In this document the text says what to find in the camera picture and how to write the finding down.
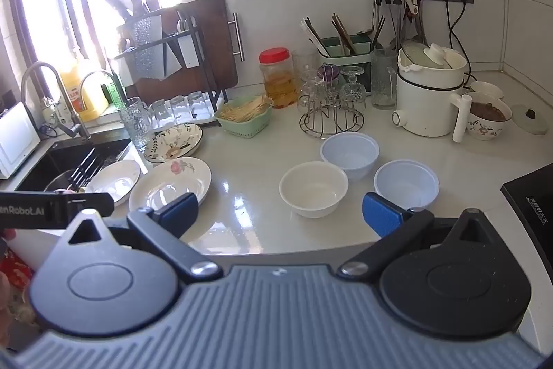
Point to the white printed cup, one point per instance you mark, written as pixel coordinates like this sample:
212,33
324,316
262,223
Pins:
56,112

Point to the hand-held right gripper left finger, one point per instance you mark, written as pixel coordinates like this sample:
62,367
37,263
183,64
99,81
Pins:
179,211

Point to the cream ceramic bowl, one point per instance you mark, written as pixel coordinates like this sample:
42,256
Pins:
313,191

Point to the wooden cutting board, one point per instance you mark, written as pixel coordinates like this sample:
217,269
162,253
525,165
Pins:
211,49

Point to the floral dark-rimmed plate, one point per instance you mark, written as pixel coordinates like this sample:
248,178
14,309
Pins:
173,144

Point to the white bowls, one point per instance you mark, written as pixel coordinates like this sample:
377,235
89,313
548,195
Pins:
406,183

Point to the floral plates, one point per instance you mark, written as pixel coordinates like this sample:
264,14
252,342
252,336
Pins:
113,181

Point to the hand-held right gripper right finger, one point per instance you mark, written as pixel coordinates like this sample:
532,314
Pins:
380,215

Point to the tall clear glass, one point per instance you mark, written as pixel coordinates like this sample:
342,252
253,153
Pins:
304,60

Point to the purple cup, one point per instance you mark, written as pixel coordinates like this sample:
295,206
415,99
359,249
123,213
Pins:
327,71

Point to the pot lid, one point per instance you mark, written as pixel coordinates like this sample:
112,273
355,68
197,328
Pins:
436,55

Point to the small steel faucet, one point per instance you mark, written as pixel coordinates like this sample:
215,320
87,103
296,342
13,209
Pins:
97,74

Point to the white plate pink flower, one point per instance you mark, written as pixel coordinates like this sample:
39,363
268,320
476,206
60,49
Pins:
170,183

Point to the black dish rack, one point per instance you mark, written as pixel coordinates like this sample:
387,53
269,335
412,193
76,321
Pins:
196,32

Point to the textured clear board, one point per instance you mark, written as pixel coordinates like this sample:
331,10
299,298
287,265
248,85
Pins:
147,44

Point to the brown chopsticks bundle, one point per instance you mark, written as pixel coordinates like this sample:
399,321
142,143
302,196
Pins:
343,34

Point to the red-lidded plastic jar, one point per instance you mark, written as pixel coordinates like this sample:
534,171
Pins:
278,83

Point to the white drip tray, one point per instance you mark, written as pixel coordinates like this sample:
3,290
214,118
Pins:
207,122

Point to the pale blue plastic bowl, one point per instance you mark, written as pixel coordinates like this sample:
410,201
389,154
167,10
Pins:
350,153

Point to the white mug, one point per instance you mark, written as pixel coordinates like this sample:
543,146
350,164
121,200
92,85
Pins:
488,118

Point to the stemmed glass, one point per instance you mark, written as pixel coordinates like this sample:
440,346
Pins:
310,90
353,88

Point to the green utensil holder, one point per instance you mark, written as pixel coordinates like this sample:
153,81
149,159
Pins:
360,49

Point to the white rectangular board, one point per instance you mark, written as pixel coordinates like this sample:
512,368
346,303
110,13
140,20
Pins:
15,140

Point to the green plastic basket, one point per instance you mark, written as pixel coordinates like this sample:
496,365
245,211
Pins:
244,127

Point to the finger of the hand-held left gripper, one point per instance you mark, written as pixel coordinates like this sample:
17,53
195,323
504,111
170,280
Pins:
97,202

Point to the white electric pot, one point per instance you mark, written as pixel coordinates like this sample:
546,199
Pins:
425,105

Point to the white utensil holder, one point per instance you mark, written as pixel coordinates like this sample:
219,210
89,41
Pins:
191,51
123,66

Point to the white ceramic bowl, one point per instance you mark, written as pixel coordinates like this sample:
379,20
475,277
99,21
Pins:
488,88

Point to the black sink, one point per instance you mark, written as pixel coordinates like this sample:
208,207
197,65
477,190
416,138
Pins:
65,155

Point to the red patterned clothing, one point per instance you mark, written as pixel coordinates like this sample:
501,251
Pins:
17,269

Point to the yellow detergent bottle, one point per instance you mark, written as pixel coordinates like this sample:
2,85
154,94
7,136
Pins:
84,101

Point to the dry noodles bundle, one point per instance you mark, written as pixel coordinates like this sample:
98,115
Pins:
244,109

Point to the black induction cooktop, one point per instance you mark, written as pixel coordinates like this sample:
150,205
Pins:
533,204

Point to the textured glass mug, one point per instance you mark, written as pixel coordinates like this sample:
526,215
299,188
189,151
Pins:
137,122

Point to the green bottle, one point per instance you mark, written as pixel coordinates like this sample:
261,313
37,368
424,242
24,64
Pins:
113,92

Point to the tall steel faucet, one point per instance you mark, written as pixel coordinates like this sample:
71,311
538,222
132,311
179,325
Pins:
41,68

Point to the ribbed glass mug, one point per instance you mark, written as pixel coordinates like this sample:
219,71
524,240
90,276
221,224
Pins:
383,79

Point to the clear drinking glass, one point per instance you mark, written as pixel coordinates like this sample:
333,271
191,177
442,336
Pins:
162,114
180,109
199,105

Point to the dark chopsticks bundle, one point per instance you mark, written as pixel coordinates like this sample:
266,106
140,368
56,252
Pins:
378,32

